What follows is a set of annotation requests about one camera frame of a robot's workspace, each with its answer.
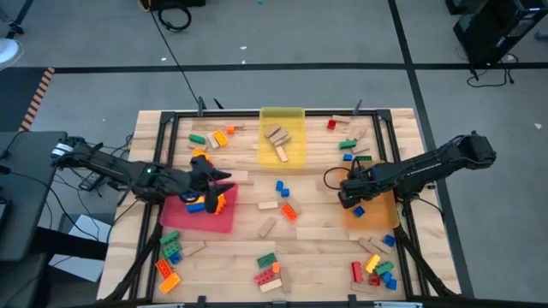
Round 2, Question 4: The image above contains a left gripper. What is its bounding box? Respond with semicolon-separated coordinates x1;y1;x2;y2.
169;156;235;202

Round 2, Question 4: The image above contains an orange plastic bin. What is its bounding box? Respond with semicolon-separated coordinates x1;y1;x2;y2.
341;161;402;231

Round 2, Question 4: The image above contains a pink plastic bin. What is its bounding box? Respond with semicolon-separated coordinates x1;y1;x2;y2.
159;181;239;234

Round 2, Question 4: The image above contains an orange six-stud block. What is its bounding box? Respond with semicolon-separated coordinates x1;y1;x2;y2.
280;204;300;223

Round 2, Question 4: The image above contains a yellow plastic bin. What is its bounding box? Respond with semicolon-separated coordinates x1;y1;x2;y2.
258;106;307;169

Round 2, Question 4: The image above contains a large red stud block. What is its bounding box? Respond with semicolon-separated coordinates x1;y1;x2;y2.
254;269;277;287

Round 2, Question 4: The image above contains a black power adapter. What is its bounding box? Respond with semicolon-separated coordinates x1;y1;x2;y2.
79;173;106;192

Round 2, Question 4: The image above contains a white paper sheet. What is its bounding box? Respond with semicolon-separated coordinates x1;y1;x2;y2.
48;213;113;283

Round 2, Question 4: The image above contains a black equipment case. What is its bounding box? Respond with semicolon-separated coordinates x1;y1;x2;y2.
139;0;206;12

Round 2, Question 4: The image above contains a black desk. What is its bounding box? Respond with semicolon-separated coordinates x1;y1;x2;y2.
0;130;69;263

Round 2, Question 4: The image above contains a black computer cabinet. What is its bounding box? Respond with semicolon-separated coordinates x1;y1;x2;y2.
444;0;548;68

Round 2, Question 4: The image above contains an orange black hazard strip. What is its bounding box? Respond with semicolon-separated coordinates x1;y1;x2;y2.
19;66;57;133

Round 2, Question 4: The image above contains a black tripod leg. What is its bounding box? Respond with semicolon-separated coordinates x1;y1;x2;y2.
6;0;35;39

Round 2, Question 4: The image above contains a black aluminium table frame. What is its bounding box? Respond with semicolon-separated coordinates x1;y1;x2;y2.
102;109;462;307

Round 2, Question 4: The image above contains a long black floor cable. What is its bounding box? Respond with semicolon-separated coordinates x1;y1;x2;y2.
147;0;202;108

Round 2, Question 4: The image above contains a coiled black cable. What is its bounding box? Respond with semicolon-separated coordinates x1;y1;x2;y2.
157;6;193;33

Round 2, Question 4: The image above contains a tangled black cable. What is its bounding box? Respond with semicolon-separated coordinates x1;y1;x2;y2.
465;53;520;89

